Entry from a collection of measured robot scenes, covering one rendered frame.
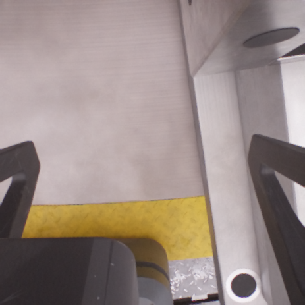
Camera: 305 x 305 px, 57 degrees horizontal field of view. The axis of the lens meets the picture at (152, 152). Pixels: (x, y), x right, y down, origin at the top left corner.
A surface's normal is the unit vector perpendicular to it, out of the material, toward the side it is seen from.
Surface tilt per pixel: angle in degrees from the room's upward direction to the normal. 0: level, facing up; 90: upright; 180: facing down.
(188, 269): 0
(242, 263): 0
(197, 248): 0
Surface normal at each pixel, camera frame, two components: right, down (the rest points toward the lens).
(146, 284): 0.11, -0.62
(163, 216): 0.00, 0.07
